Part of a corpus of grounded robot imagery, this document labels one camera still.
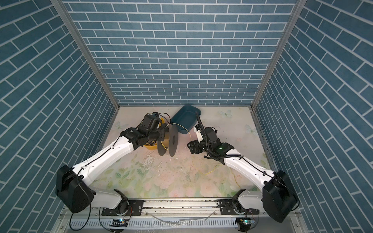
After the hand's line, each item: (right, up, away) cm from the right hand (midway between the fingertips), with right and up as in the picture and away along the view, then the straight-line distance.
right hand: (191, 141), depth 82 cm
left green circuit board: (-36, -39, -10) cm, 54 cm away
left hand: (-16, +5, 0) cm, 17 cm away
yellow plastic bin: (-24, -5, +10) cm, 27 cm away
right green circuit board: (+27, -38, -10) cm, 48 cm away
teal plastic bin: (-5, +13, +33) cm, 36 cm away
